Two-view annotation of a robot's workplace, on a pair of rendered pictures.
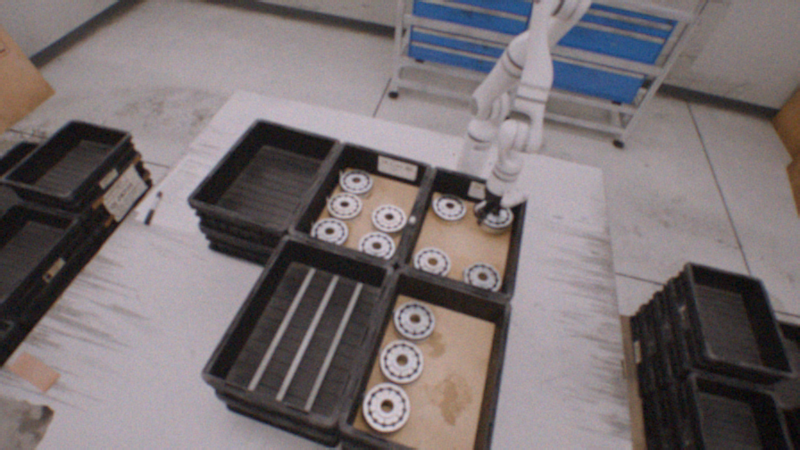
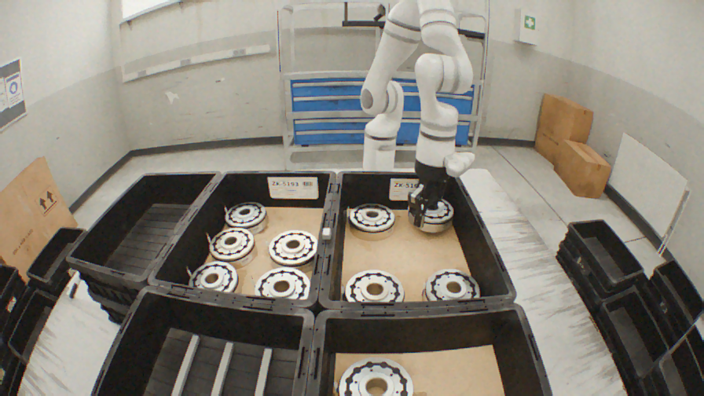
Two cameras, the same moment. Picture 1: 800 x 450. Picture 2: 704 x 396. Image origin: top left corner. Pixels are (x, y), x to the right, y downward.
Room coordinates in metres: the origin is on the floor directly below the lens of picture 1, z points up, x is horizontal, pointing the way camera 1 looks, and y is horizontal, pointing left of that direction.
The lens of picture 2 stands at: (0.35, -0.02, 1.26)
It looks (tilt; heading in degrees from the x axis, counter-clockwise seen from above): 32 degrees down; 351
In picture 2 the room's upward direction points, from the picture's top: straight up
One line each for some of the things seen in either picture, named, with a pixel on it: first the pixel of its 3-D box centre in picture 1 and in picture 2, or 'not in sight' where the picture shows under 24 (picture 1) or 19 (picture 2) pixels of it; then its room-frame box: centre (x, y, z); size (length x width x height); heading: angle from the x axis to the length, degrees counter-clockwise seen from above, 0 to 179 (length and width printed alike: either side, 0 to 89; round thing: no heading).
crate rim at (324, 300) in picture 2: (468, 227); (409, 226); (0.77, -0.19, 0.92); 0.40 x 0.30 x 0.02; 170
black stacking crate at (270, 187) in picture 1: (272, 183); (150, 233); (0.87, 0.40, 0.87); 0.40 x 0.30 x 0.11; 170
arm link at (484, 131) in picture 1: (487, 115); (383, 111); (1.14, -0.22, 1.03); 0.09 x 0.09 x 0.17; 24
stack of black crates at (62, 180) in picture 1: (94, 193); (74, 283); (1.12, 1.35, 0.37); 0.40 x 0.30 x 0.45; 173
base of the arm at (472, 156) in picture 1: (473, 153); (378, 161); (1.14, -0.22, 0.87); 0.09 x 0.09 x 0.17; 77
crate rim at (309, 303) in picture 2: (365, 198); (254, 222); (0.82, 0.11, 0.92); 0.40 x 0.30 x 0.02; 170
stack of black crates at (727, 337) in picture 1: (697, 341); (587, 282); (0.82, -1.23, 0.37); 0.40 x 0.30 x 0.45; 173
